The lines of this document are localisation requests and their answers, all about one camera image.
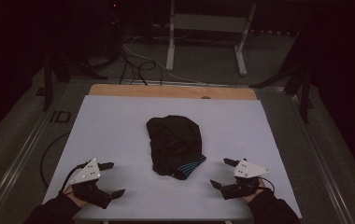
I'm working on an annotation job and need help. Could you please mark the thin black floor cable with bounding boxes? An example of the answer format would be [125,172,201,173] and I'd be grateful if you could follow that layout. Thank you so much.
[39,132,71,189]

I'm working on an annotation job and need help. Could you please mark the left hand-held gripper cable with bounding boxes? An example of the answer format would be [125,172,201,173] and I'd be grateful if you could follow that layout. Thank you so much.
[61,162,90,194]

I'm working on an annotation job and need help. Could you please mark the black tripod stand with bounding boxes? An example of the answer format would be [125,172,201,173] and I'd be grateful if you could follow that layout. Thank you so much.
[249,31,315,124]

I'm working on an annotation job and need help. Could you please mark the white floor cable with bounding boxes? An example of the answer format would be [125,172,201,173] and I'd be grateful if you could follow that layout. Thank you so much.
[124,43,207,86]

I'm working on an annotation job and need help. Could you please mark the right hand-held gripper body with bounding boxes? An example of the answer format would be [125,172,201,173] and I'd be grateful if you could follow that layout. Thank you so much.
[220,158,271,201]

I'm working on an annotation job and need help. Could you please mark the grey metal stand frame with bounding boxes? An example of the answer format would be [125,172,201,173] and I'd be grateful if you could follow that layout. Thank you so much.
[165,0,258,77]

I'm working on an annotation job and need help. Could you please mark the black looped floor cable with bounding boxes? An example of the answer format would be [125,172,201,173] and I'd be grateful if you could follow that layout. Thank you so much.
[118,46,164,87]

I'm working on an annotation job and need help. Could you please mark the dark equipment tower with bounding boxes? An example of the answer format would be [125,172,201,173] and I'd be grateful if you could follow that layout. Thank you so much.
[95,0,127,62]

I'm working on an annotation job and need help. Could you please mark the right hand-held gripper cable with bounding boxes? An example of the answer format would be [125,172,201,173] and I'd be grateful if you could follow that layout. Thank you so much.
[259,176,276,192]

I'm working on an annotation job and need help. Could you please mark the hand-held gripper cable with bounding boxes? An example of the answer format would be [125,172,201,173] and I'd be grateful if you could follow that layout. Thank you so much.
[61,162,90,194]
[259,176,276,192]

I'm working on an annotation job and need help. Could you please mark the person's right hand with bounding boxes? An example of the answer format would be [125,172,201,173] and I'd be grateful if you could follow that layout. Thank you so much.
[242,178,267,204]

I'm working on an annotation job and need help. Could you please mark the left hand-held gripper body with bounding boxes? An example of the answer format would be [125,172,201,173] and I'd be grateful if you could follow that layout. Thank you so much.
[68,158,114,210]

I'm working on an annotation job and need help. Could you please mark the black garment blue striped band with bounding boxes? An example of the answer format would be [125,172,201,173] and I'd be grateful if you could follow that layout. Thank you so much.
[146,114,207,181]

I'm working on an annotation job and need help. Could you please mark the person's left hand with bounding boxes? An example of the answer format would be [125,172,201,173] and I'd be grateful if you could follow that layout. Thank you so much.
[63,184,90,209]

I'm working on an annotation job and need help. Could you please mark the metal floor rail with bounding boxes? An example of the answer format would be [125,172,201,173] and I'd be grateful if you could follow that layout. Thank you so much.
[286,90,355,224]
[0,83,71,224]

